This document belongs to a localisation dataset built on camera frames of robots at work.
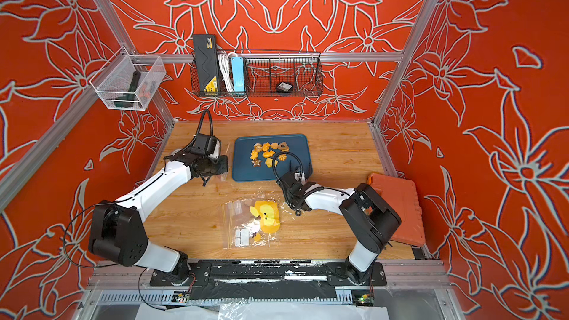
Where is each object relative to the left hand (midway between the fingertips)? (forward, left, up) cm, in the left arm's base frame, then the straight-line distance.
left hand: (226, 163), depth 88 cm
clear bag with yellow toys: (-20, -13, -9) cm, 25 cm away
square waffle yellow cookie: (+9, -16, -11) cm, 21 cm away
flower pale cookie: (+19, -18, -10) cm, 27 cm away
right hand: (-6, -28, -12) cm, 31 cm away
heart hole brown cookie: (+18, -22, -9) cm, 30 cm away
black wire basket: (+38, -13, +20) cm, 45 cm away
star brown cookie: (+8, -10, -10) cm, 17 cm away
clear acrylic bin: (+24, +43, +21) cm, 54 cm away
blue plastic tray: (+12, -14, -10) cm, 21 cm away
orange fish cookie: (+14, -15, -10) cm, 23 cm away
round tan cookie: (+17, -10, -10) cm, 22 cm away
